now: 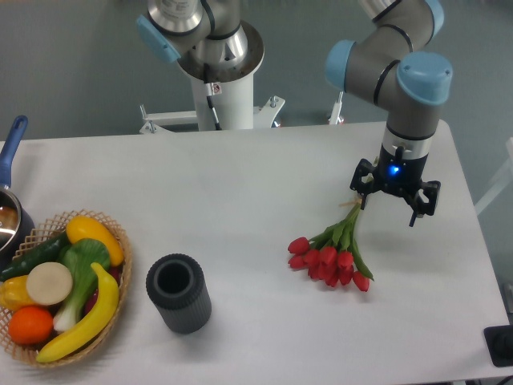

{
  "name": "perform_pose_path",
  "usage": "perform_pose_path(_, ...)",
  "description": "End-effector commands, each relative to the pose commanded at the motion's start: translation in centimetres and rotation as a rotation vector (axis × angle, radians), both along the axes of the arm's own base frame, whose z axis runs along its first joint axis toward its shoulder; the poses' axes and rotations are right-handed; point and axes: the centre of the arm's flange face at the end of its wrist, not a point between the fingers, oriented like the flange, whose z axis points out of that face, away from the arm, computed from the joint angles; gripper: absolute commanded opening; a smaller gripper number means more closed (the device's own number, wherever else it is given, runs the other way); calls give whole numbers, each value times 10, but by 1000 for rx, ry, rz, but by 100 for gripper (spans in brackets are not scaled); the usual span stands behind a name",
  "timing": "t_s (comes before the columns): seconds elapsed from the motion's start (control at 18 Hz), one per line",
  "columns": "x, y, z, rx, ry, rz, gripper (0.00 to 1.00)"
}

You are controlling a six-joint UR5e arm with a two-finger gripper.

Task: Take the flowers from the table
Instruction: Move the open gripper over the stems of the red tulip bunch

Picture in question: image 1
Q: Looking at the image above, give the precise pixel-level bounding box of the yellow banana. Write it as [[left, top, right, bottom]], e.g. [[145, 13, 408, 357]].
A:
[[36, 262, 119, 364]]

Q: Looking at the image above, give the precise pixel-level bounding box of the beige round disc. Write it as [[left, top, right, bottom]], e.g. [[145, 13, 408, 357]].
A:
[[26, 262, 73, 306]]

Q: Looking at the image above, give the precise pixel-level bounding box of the red tulip bouquet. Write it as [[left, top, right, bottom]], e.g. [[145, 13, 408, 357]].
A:
[[288, 198, 374, 293]]

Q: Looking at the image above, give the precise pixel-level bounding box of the green bok choy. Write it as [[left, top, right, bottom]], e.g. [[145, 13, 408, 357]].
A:
[[54, 238, 111, 334]]

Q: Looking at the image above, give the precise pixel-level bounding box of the white table clamp bracket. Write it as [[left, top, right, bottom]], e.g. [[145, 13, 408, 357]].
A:
[[139, 95, 285, 134]]

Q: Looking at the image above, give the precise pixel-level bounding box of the dark grey ribbed vase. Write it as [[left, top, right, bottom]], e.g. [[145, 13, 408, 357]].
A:
[[145, 253, 212, 334]]

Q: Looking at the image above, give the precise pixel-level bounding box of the blue handled saucepan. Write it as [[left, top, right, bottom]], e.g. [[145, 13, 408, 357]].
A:
[[1, 115, 34, 270]]

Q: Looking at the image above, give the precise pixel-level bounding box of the red vegetable in basket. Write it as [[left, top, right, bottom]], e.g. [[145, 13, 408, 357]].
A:
[[83, 266, 122, 316]]

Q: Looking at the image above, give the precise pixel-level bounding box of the yellow bell pepper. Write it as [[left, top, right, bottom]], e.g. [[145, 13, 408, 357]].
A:
[[0, 275, 38, 311]]

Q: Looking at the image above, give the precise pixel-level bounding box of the woven wicker basket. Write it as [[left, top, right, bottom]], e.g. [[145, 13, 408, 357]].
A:
[[1, 209, 132, 368]]

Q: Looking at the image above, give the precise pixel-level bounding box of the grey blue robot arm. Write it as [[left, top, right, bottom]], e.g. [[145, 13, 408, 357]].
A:
[[136, 1, 453, 218]]

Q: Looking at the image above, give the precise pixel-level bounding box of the green cucumber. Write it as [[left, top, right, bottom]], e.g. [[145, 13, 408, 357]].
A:
[[1, 233, 71, 282]]

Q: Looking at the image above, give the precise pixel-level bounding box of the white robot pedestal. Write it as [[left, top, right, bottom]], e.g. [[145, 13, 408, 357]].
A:
[[178, 21, 265, 130]]

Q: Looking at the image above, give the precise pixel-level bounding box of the black device at edge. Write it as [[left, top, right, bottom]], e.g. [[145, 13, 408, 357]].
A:
[[483, 325, 512, 367]]

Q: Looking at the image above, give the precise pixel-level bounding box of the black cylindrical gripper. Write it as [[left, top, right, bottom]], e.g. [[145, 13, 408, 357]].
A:
[[349, 147, 441, 227]]

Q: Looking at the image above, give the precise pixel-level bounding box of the black cable on pedestal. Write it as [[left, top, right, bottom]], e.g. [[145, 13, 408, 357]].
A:
[[202, 63, 223, 132]]

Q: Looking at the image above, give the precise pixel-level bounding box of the orange fruit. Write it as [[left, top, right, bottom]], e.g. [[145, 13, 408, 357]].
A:
[[8, 306, 53, 345]]

